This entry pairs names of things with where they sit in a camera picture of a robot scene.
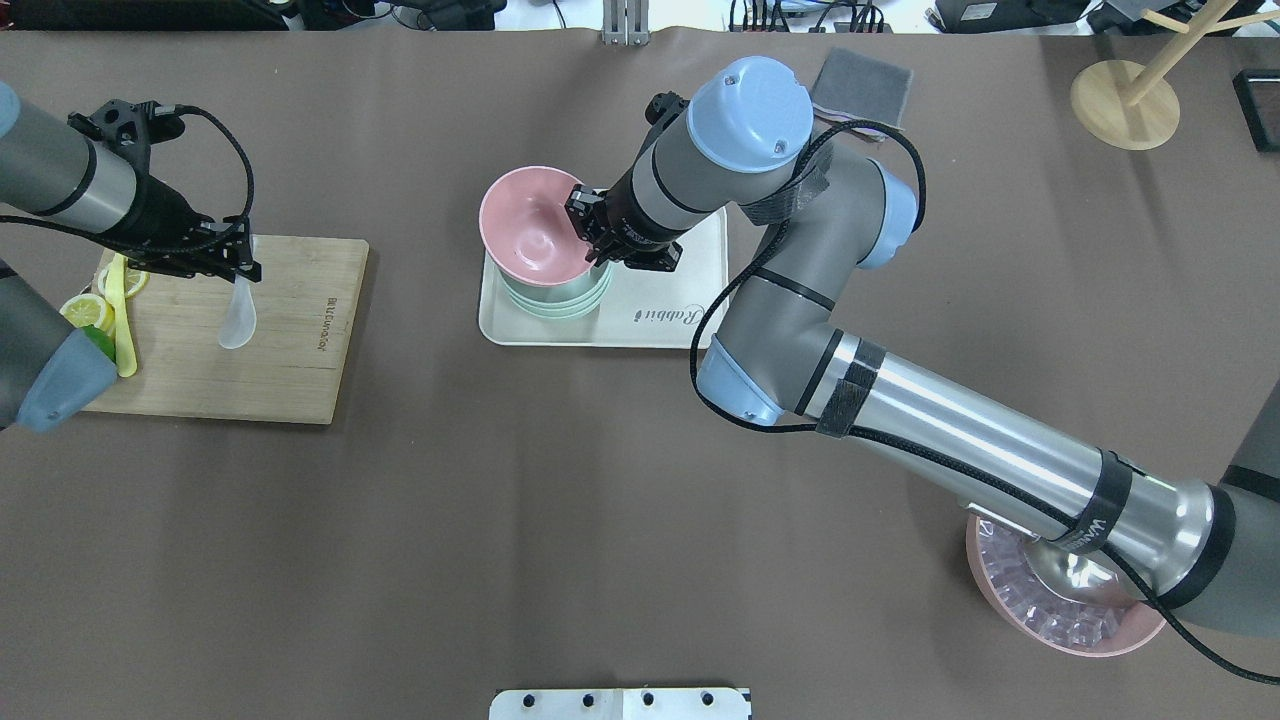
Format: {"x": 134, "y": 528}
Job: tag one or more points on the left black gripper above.
{"x": 158, "y": 213}

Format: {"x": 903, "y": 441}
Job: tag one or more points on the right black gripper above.
{"x": 627, "y": 219}

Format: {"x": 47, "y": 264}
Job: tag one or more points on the small pink bowl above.
{"x": 526, "y": 230}

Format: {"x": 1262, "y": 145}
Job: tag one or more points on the white ceramic spoon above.
{"x": 240, "y": 322}

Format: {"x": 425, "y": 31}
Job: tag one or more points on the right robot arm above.
{"x": 1200, "y": 553}

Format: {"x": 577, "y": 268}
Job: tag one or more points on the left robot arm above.
{"x": 89, "y": 176}

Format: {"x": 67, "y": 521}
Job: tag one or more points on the green bowl top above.
{"x": 586, "y": 288}

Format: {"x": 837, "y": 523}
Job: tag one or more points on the green bowl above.
{"x": 559, "y": 310}
{"x": 586, "y": 288}

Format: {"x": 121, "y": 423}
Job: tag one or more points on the green bowl lower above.
{"x": 559, "y": 310}

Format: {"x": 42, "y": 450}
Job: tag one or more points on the large pink bowl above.
{"x": 1139, "y": 626}

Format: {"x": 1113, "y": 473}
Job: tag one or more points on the lemon slice back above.
{"x": 134, "y": 280}

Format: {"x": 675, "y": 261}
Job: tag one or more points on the yellow plastic knife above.
{"x": 114, "y": 292}

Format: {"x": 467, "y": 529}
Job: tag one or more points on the cream serving tray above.
{"x": 639, "y": 309}

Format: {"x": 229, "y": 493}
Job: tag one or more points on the green lime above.
{"x": 101, "y": 340}

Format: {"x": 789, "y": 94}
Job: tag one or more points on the bamboo cutting board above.
{"x": 306, "y": 303}

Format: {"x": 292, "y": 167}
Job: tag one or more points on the grey folded cloth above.
{"x": 854, "y": 86}

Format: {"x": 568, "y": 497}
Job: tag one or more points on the wooden mug stand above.
{"x": 1131, "y": 106}

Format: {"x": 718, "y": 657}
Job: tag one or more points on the metal ice scoop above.
{"x": 1077, "y": 578}

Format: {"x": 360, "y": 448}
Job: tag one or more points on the clear ice cubes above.
{"x": 1004, "y": 572}

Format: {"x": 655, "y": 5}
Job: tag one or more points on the metal frame bracket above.
{"x": 625, "y": 23}

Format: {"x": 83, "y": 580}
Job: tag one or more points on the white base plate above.
{"x": 623, "y": 703}

